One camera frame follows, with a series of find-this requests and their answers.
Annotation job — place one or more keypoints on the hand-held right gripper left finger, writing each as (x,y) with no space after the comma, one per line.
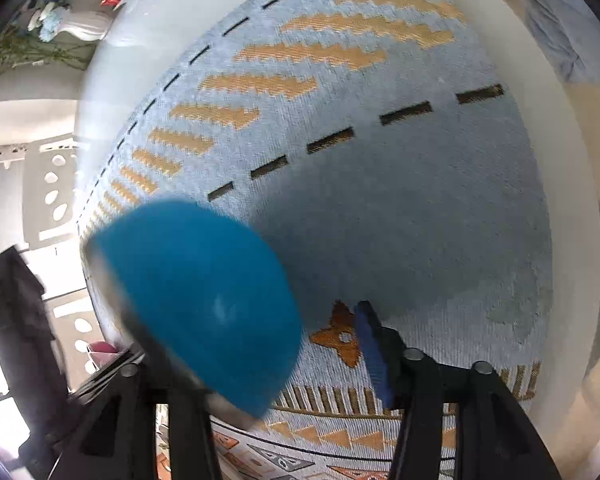
(185,435)

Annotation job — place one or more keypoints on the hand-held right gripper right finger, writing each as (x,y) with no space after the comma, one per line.
(372,352)

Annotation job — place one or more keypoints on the blue steel-lined bowl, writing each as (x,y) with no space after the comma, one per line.
(205,300)

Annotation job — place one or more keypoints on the white chair with oval holes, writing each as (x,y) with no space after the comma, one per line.
(37,195)

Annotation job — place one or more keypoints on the blue patterned tablecloth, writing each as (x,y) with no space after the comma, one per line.
(380,185)

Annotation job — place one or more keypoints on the white ceramic vase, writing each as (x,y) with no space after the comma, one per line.
(82,25)

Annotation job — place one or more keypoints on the light blue cloth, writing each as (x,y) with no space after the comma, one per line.
(555,25)

